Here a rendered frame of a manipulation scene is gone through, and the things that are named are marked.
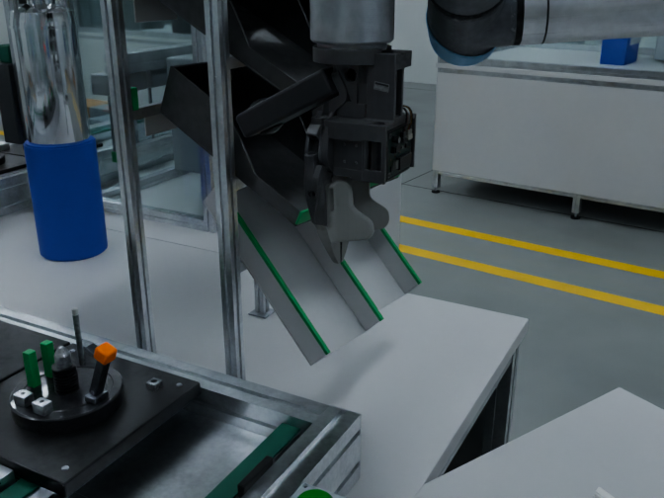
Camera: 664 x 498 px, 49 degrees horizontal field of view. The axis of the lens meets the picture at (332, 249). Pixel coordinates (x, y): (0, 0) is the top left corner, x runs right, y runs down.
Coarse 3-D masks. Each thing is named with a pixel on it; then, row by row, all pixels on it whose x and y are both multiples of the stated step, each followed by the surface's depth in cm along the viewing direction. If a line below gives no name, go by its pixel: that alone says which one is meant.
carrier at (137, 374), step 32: (32, 352) 93; (64, 352) 92; (0, 384) 99; (32, 384) 94; (64, 384) 93; (128, 384) 99; (192, 384) 99; (0, 416) 92; (32, 416) 89; (64, 416) 89; (96, 416) 90; (128, 416) 92; (160, 416) 93; (0, 448) 86; (32, 448) 86; (64, 448) 86; (96, 448) 86; (128, 448) 89; (32, 480) 83; (64, 480) 81
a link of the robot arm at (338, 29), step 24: (312, 0) 63; (336, 0) 61; (360, 0) 61; (384, 0) 62; (312, 24) 64; (336, 24) 62; (360, 24) 62; (384, 24) 63; (336, 48) 63; (360, 48) 63; (384, 48) 65
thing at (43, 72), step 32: (32, 0) 153; (64, 0) 161; (32, 32) 152; (64, 32) 155; (32, 64) 154; (64, 64) 156; (32, 96) 157; (64, 96) 158; (32, 128) 160; (64, 128) 160
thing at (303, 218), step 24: (192, 72) 104; (240, 72) 110; (168, 96) 102; (192, 96) 99; (240, 96) 111; (264, 96) 108; (192, 120) 100; (240, 144) 96; (264, 144) 107; (288, 144) 108; (240, 168) 97; (264, 168) 102; (288, 168) 104; (264, 192) 96; (288, 192) 99; (288, 216) 94
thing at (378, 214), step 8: (336, 176) 72; (352, 184) 72; (360, 184) 72; (368, 184) 72; (360, 192) 72; (368, 192) 72; (360, 200) 72; (368, 200) 72; (360, 208) 73; (368, 208) 72; (376, 208) 72; (384, 208) 72; (368, 216) 73; (376, 216) 72; (384, 216) 72; (376, 224) 72; (384, 224) 72; (344, 248) 74; (344, 256) 74
